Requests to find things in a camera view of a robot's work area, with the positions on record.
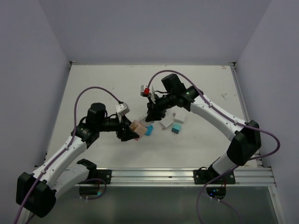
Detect teal dual usb charger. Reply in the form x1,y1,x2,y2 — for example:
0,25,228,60
171,123,182,134

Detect light blue charger plug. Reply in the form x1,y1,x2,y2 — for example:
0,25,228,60
144,125,154,136

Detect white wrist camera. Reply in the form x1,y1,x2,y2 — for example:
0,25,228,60
115,103,130,117
140,85,155,103

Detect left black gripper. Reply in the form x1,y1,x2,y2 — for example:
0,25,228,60
97,112,139,140

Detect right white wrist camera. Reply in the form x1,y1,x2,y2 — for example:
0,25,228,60
140,85,155,103

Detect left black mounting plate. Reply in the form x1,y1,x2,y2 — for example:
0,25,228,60
93,169,112,185

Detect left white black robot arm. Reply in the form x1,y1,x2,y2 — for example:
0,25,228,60
16,102,140,218

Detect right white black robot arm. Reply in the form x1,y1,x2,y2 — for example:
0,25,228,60
141,71,261,183

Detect rounded white charger plug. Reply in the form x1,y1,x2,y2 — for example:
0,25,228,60
138,115,147,123

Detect black mounting plate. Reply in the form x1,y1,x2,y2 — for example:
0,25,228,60
93,169,112,185
193,167,236,184

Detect pink cube socket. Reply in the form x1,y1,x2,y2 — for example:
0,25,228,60
129,120,147,141

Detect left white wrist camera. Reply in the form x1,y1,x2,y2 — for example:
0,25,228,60
115,103,130,117

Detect aluminium front rail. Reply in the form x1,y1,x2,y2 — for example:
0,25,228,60
29,166,278,187

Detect purple cable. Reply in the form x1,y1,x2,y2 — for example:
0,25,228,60
147,70,281,224
11,86,122,224

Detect aluminium rail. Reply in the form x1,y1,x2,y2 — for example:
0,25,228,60
229,63,263,168
29,166,278,187

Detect aluminium right side rail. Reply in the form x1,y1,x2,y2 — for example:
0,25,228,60
229,63,263,168

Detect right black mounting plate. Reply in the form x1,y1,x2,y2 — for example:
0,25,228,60
193,167,236,184

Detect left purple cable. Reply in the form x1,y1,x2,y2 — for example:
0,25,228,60
11,86,122,224

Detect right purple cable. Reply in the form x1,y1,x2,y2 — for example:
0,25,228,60
147,70,281,224

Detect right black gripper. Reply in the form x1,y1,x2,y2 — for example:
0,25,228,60
146,92,176,122

